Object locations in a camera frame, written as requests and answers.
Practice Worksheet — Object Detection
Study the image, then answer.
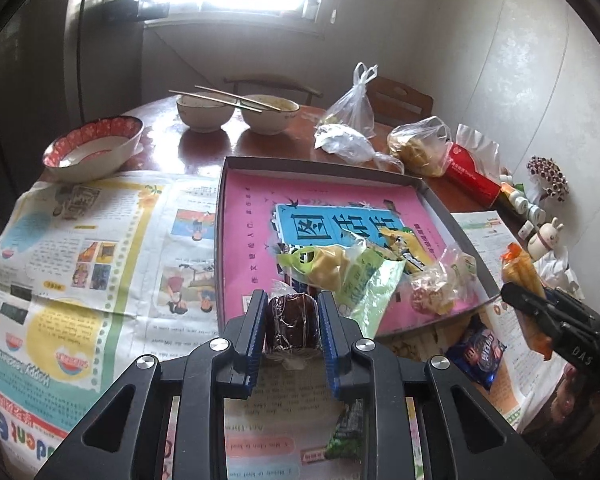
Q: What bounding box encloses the white rabbit figurine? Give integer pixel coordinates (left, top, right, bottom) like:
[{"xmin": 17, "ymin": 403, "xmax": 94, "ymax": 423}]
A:
[{"xmin": 527, "ymin": 217, "xmax": 565, "ymax": 262}]

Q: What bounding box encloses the gold snack packet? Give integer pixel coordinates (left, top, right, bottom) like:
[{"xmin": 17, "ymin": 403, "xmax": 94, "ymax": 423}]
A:
[{"xmin": 379, "ymin": 226, "xmax": 431, "ymax": 273}]

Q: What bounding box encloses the red floral bowl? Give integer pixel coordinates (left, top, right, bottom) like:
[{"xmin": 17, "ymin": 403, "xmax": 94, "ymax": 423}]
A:
[{"xmin": 42, "ymin": 115, "xmax": 145, "ymax": 184}]

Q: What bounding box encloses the chopstick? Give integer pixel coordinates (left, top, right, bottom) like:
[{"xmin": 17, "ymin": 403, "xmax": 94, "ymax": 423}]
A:
[
  {"xmin": 168, "ymin": 89, "xmax": 262, "ymax": 112},
  {"xmin": 194, "ymin": 84, "xmax": 277, "ymax": 109}
]

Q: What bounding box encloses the dark brown cake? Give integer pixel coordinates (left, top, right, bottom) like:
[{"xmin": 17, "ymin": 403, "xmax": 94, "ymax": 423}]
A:
[{"xmin": 263, "ymin": 292, "xmax": 322, "ymax": 362}]

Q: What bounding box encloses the tied clear plastic bag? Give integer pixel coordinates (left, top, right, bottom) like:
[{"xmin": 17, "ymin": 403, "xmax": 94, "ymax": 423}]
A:
[{"xmin": 324, "ymin": 62, "xmax": 381, "ymax": 139}]

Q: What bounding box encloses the dark green snack packet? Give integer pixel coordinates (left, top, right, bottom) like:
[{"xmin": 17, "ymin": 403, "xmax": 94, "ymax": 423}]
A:
[{"xmin": 324, "ymin": 402, "xmax": 367, "ymax": 461}]

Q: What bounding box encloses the round biscuit packet green label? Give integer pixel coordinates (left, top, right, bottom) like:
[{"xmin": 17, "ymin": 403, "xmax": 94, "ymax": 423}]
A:
[{"xmin": 439, "ymin": 246, "xmax": 482, "ymax": 292}]

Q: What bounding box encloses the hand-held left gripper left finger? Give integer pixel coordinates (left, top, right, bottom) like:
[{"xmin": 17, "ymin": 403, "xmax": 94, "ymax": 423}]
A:
[{"xmin": 35, "ymin": 289, "xmax": 268, "ymax": 480}]

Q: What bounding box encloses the pink workbook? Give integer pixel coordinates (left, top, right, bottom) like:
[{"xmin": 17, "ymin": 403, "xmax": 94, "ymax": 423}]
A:
[{"xmin": 222, "ymin": 167, "xmax": 482, "ymax": 334}]

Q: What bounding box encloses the orange yellow snack bag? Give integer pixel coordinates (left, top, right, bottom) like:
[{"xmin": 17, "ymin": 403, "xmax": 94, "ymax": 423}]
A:
[{"xmin": 501, "ymin": 242, "xmax": 554, "ymax": 362}]

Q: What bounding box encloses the brown white flower ornament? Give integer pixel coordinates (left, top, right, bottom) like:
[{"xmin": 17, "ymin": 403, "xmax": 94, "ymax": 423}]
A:
[{"xmin": 525, "ymin": 155, "xmax": 570, "ymax": 204}]

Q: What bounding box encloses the wooden chair with cutout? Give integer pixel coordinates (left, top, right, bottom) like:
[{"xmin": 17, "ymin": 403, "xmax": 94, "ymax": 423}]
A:
[{"xmin": 366, "ymin": 77, "xmax": 434, "ymax": 117}]

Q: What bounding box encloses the blue snack packet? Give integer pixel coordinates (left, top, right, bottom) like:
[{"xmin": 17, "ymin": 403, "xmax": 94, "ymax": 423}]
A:
[{"xmin": 446, "ymin": 317, "xmax": 509, "ymax": 392}]

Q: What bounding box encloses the newspaper with text columns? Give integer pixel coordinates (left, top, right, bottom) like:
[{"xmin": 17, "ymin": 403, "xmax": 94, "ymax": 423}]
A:
[{"xmin": 449, "ymin": 210, "xmax": 573, "ymax": 433}]

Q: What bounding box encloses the yellow green snack packet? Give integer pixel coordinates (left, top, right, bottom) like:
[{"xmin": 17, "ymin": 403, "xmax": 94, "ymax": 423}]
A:
[{"xmin": 277, "ymin": 244, "xmax": 367, "ymax": 294}]

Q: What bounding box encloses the cluster of small white bottles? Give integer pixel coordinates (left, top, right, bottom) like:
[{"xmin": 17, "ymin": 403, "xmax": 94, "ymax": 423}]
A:
[{"xmin": 499, "ymin": 174, "xmax": 547, "ymax": 241}]

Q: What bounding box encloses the plastic bag of yellow food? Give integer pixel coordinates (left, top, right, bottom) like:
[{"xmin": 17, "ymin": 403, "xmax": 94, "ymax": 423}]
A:
[{"xmin": 387, "ymin": 115, "xmax": 454, "ymax": 179}]

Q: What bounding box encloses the small white bowl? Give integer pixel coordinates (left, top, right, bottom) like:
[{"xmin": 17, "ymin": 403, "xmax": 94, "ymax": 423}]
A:
[{"xmin": 175, "ymin": 94, "xmax": 236, "ymax": 134}]

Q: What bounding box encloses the pink box lid tray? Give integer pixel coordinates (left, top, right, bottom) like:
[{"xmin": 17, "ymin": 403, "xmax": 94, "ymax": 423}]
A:
[{"xmin": 214, "ymin": 155, "xmax": 502, "ymax": 339}]

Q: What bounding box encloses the colourful newspaper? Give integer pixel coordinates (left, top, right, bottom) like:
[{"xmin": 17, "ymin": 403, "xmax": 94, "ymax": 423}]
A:
[{"xmin": 0, "ymin": 169, "xmax": 431, "ymax": 480}]

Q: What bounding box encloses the red tissue pack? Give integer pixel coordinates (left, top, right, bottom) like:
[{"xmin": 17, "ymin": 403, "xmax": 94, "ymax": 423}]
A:
[{"xmin": 444, "ymin": 123, "xmax": 517, "ymax": 209}]

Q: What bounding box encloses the light green snack packet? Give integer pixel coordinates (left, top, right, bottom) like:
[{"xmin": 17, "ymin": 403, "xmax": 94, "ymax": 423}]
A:
[{"xmin": 339, "ymin": 246, "xmax": 409, "ymax": 339}]

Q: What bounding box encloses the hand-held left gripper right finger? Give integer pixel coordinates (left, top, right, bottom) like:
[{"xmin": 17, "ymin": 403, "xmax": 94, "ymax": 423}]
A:
[{"xmin": 318, "ymin": 291, "xmax": 556, "ymax": 480}]

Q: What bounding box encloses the dark tall cabinet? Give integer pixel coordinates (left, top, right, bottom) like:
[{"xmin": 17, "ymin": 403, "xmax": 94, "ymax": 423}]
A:
[{"xmin": 62, "ymin": 0, "xmax": 148, "ymax": 113}]

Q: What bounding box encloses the crumpled clear plastic bag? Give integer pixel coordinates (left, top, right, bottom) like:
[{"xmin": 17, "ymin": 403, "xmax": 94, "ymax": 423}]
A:
[{"xmin": 313, "ymin": 122, "xmax": 377, "ymax": 164}]

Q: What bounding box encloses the crumpled white plastic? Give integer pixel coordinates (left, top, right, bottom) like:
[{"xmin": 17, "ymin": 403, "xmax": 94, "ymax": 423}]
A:
[{"xmin": 536, "ymin": 249, "xmax": 582, "ymax": 297}]

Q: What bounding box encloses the clear pastry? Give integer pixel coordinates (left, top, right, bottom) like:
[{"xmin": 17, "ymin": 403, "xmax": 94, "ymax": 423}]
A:
[{"xmin": 409, "ymin": 264, "xmax": 463, "ymax": 317}]

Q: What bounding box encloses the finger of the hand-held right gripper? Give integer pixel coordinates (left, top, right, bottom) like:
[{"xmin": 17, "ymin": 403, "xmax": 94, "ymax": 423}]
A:
[
  {"xmin": 500, "ymin": 282, "xmax": 597, "ymax": 369},
  {"xmin": 544, "ymin": 286, "xmax": 600, "ymax": 332}
]

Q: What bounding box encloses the large white bowl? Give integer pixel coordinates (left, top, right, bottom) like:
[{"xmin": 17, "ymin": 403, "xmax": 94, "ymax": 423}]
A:
[{"xmin": 239, "ymin": 94, "xmax": 301, "ymax": 136}]

